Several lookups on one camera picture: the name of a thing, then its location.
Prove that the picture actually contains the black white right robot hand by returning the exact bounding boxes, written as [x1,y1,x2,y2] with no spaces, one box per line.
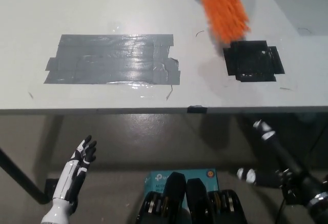
[236,119,324,207]

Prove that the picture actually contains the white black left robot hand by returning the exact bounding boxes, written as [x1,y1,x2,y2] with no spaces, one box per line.
[52,134,98,207]

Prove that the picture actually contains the orange microfibre duster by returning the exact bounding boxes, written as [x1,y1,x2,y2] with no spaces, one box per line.
[198,0,251,43]

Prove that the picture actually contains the black tape marked square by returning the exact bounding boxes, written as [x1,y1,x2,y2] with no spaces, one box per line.
[222,39,285,83]

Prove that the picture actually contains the black diagonal table leg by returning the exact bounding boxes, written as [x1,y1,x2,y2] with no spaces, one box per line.
[0,146,50,206]

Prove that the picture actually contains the teal router cardboard box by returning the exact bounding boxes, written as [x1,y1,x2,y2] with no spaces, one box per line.
[143,168,220,209]

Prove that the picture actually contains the black floor bracket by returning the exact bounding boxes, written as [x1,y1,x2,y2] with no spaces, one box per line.
[280,180,310,206]

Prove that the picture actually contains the thin black cable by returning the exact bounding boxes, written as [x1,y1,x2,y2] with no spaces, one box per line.
[277,197,288,224]

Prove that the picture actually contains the grey duct tape patch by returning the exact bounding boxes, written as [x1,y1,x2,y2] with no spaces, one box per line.
[42,33,181,85]

